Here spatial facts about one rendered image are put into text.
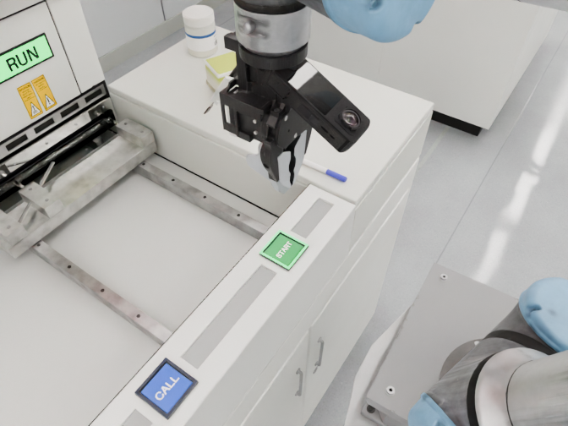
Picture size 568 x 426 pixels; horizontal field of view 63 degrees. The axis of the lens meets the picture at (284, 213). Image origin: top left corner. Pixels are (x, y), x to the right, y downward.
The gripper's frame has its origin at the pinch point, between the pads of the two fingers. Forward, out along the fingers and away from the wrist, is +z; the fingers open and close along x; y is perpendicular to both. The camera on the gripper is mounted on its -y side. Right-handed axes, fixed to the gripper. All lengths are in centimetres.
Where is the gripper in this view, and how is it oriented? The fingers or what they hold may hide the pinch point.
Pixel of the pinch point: (288, 187)
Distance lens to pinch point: 61.4
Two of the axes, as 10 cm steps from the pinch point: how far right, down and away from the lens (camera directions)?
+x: -5.7, 6.2, -5.5
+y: -8.2, -4.2, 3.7
